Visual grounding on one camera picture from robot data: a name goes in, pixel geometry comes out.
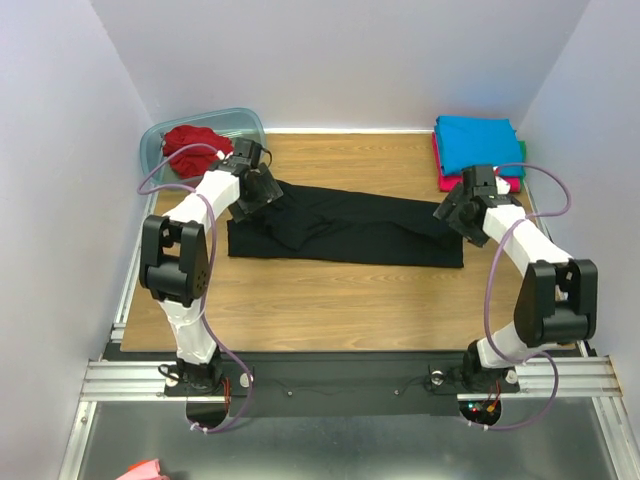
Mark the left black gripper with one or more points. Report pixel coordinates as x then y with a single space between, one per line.
269 192

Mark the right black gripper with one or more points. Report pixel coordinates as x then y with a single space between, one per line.
448 207

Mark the black t shirt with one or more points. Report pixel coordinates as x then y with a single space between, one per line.
340 226

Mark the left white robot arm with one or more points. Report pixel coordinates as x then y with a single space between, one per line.
178 252

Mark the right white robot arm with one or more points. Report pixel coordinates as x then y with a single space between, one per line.
557 301

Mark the folded pink t shirt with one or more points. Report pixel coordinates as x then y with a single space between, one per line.
447 182

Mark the clear blue plastic bin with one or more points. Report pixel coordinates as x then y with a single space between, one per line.
232 123

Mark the folded blue t shirt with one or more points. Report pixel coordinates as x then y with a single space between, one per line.
468 141

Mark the red t shirt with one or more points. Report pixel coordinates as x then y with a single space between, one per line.
193 150

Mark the folded green t shirt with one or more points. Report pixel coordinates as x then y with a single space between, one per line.
523 151

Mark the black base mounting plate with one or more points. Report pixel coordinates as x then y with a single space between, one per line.
324 384

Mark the pink cloth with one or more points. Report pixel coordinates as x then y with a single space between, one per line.
145 470

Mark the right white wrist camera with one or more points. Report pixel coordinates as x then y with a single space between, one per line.
503 187

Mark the aluminium frame rail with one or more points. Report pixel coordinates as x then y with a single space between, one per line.
123 381

